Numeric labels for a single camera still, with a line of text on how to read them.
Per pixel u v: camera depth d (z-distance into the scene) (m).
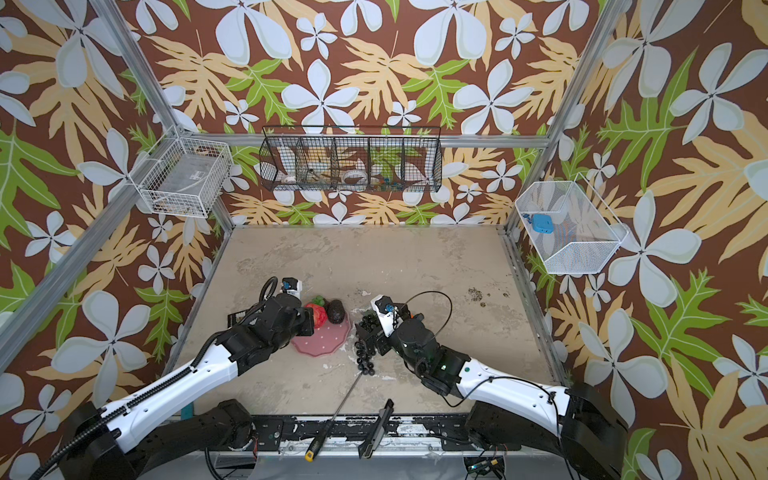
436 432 0.75
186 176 0.86
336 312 0.90
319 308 0.87
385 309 0.63
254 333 0.59
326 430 0.74
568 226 0.84
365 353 0.85
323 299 0.93
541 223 0.86
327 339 0.90
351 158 0.98
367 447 0.71
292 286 0.70
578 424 0.41
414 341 0.55
